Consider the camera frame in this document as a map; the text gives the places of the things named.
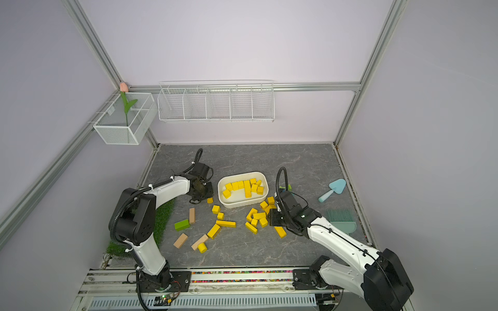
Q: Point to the natural wood long block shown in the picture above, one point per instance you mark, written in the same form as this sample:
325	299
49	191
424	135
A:
201	240

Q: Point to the natural wood block lower left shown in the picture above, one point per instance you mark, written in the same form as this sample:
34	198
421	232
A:
180	241

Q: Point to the yellow block right pile left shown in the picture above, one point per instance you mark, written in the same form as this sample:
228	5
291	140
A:
251	228

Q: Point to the green wedge block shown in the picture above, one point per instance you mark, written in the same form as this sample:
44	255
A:
181	225

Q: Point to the green artificial grass mat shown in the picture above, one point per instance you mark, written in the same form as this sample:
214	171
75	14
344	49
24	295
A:
163	214

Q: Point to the white wire wall rack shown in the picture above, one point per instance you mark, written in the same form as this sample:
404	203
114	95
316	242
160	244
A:
216	101

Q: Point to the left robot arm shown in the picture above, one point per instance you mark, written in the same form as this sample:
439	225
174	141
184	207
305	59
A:
133	220

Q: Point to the natural wood plank block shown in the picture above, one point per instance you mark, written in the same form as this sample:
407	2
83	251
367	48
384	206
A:
192	215

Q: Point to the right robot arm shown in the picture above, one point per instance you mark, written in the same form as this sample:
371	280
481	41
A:
377	276

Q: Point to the white plastic bin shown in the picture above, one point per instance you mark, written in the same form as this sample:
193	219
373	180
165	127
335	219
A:
237	198

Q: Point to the teal toy rake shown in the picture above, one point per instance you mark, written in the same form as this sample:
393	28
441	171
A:
342	219

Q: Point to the teal toy shovel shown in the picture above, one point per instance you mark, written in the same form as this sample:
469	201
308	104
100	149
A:
336	187

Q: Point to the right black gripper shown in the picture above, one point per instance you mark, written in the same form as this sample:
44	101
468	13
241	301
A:
272	219

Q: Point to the yellow rectangular block left pile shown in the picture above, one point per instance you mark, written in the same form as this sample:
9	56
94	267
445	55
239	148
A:
214	231

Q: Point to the artificial pink tulip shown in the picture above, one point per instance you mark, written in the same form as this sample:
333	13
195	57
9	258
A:
127	105

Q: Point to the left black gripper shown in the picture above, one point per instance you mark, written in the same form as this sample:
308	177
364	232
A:
211	192

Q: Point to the long yellow block diagonal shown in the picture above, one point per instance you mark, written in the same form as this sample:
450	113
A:
280	231

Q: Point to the white mesh wall basket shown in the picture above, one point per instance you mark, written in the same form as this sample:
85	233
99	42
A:
111	125

